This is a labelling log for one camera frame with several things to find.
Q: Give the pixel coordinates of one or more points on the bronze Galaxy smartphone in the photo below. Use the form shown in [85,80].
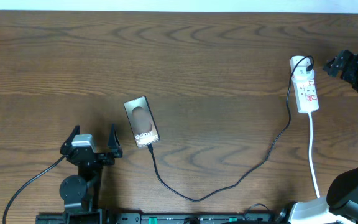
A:
[141,121]

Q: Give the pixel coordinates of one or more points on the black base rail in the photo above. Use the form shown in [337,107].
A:
[136,218]

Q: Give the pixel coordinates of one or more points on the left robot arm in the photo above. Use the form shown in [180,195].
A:
[80,192]

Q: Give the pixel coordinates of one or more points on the white power strip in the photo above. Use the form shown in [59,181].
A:
[304,85]

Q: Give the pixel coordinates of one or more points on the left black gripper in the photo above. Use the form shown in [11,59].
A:
[113,154]

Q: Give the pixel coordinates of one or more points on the black USB plug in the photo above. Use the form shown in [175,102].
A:
[309,67]

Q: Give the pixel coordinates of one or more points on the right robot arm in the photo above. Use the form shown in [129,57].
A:
[340,204]

